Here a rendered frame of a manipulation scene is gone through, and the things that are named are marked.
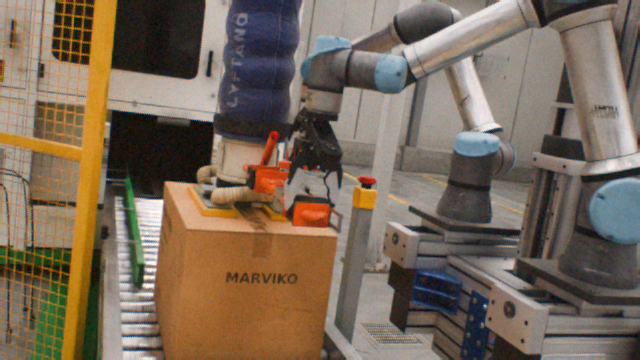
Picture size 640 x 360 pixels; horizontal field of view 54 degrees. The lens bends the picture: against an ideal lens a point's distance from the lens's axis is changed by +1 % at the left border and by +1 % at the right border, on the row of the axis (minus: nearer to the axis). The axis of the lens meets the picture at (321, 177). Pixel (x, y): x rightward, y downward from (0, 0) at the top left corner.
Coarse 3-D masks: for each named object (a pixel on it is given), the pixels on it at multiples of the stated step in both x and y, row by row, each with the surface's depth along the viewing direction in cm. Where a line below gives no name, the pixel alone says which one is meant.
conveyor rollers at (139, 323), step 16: (144, 208) 338; (160, 208) 345; (144, 224) 308; (144, 240) 282; (128, 256) 255; (128, 272) 238; (128, 288) 221; (144, 288) 223; (128, 304) 205; (144, 304) 206; (128, 320) 195; (144, 320) 197; (128, 336) 187; (144, 336) 188; (160, 336) 190; (128, 352) 171; (144, 352) 173; (160, 352) 174
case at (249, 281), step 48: (192, 240) 154; (240, 240) 158; (288, 240) 163; (336, 240) 167; (192, 288) 157; (240, 288) 161; (288, 288) 165; (192, 336) 159; (240, 336) 163; (288, 336) 168
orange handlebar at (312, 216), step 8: (280, 160) 194; (288, 168) 194; (304, 168) 196; (264, 184) 154; (272, 184) 150; (280, 184) 150; (272, 192) 146; (304, 216) 125; (312, 216) 125; (320, 216) 125
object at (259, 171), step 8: (248, 168) 163; (256, 168) 165; (264, 168) 166; (272, 168) 167; (280, 168) 167; (256, 176) 158; (264, 176) 158; (272, 176) 159; (280, 176) 160; (248, 184) 162; (256, 184) 158; (256, 192) 158; (264, 192) 159
